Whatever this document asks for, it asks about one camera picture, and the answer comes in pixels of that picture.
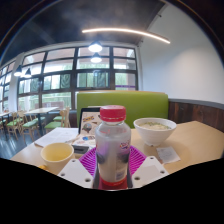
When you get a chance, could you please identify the hanging pendant lamps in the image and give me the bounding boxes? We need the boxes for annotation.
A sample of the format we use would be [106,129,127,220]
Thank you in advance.
[13,40,104,79]

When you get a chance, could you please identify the wooden dining table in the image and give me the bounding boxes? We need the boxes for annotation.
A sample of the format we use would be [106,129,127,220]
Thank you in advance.
[23,106,61,134]

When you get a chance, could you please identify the white paper sheet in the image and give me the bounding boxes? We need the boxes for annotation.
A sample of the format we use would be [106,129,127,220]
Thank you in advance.
[33,126,80,149]

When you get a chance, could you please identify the white ceramic bowl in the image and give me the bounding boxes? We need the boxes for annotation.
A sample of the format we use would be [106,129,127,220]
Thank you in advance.
[133,116,178,147]

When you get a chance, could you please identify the small black device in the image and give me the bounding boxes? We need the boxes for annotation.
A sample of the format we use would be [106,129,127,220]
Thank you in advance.
[72,143,91,155]

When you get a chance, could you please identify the pale yellow mug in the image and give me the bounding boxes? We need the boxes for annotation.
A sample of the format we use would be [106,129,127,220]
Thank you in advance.
[37,142,76,175]

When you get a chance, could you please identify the clear red-capped drink bottle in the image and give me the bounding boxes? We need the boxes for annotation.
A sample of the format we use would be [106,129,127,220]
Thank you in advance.
[94,105,132,191]

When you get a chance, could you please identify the curved ceiling light strip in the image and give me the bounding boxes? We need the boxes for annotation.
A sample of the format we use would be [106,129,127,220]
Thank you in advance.
[81,27,171,45]

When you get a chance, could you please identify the green upholstered bench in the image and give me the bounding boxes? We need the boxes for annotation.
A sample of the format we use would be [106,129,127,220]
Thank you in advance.
[75,90,170,130]

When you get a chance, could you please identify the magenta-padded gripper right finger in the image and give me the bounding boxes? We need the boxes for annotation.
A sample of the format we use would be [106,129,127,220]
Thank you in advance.
[126,144,171,189]

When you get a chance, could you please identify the black tablet with stickers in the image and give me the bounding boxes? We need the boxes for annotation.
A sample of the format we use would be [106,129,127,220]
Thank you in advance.
[77,106,103,137]

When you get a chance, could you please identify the wooden chairs with green seats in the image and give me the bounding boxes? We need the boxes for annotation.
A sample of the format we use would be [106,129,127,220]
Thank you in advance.
[0,106,72,141]

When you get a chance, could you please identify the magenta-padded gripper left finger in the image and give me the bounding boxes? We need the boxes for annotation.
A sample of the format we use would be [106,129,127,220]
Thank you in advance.
[57,146,100,190]

